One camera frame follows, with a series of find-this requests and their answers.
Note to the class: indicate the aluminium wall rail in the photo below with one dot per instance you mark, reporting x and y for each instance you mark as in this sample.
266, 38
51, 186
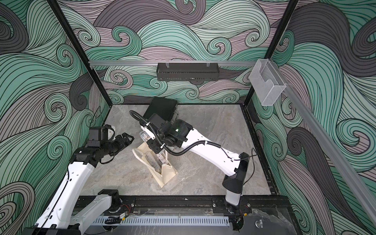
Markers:
221, 63

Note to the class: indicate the cream canvas tote bag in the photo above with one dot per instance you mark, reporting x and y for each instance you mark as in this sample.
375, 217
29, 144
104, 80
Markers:
168, 171

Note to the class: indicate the clear acrylic wall holder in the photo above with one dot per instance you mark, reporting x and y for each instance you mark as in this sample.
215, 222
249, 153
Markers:
267, 81

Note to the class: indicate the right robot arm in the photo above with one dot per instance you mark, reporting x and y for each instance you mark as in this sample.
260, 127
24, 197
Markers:
179, 137

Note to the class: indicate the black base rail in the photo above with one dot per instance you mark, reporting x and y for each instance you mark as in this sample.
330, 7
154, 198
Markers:
215, 203

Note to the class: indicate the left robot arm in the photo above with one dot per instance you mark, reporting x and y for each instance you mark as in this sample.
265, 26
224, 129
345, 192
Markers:
58, 219

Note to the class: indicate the black ribbed carrying case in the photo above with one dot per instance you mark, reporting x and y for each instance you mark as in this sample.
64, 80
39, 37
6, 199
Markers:
163, 107

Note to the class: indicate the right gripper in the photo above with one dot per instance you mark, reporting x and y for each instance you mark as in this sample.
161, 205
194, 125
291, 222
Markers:
153, 145

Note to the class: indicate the compass case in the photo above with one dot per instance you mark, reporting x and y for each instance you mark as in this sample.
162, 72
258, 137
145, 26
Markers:
155, 162
145, 137

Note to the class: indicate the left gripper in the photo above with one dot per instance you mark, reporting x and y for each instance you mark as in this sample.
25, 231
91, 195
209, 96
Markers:
121, 144

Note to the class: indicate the black wall tray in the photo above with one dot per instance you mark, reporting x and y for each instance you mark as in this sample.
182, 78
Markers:
187, 72

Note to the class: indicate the white slotted cable duct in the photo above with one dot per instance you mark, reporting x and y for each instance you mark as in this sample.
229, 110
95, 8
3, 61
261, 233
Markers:
175, 221

